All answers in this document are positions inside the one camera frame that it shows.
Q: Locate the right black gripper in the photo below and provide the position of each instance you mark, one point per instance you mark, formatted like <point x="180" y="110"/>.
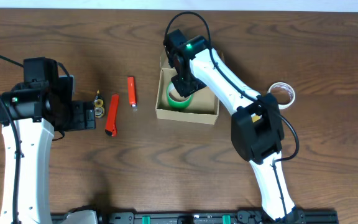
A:
<point x="186" y="88"/>

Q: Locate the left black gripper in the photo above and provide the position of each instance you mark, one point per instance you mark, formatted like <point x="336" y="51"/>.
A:
<point x="86" y="115"/>

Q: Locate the green tape roll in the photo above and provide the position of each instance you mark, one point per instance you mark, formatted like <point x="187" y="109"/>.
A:
<point x="175" y="103"/>

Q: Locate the cardboard box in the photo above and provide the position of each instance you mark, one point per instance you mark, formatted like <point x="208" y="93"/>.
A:
<point x="203" y="109"/>

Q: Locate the white tape roll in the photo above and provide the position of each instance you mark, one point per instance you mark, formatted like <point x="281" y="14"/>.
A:
<point x="286" y="90"/>

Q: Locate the yellow sticky note pad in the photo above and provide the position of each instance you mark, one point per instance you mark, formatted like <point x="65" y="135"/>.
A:
<point x="255" y="118"/>

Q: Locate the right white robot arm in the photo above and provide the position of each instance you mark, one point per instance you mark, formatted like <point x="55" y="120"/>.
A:
<point x="256" y="122"/>

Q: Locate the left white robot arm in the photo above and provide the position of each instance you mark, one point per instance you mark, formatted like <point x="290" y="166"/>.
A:
<point x="30" y="115"/>

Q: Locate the orange utility knife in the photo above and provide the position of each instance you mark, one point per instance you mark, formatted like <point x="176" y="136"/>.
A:
<point x="110" y="126"/>

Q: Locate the orange lighter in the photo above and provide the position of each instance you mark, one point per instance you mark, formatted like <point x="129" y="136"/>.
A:
<point x="131" y="91"/>

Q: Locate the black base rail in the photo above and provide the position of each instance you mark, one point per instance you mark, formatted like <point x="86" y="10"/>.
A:
<point x="230" y="217"/>

